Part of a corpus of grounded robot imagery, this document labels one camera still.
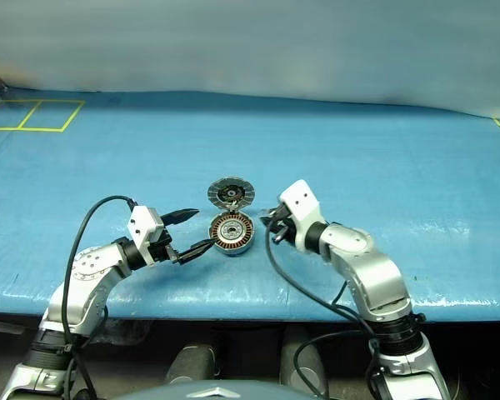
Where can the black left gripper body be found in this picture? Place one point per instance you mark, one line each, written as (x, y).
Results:
(162, 250)

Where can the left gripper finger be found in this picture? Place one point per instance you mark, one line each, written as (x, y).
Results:
(183, 216)
(196, 251)

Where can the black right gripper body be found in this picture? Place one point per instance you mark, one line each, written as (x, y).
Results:
(284, 225)

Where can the silver round motor housing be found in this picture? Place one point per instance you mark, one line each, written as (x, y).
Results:
(233, 251)

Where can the silver round motor lid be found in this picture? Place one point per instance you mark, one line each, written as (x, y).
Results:
(216, 193)

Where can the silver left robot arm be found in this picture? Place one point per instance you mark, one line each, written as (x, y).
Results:
(87, 266)

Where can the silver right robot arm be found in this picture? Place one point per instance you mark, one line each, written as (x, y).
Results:
(371, 266)

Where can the dark rounded shape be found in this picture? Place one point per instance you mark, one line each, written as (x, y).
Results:
(191, 362)
(313, 367)

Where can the grey rounded robot body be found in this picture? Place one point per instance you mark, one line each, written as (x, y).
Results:
(216, 393)

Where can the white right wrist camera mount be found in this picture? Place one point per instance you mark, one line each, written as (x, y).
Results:
(300, 204)

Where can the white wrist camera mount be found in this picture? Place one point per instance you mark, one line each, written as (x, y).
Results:
(141, 225)
(300, 204)

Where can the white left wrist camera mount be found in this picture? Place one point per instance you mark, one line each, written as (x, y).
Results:
(141, 225)

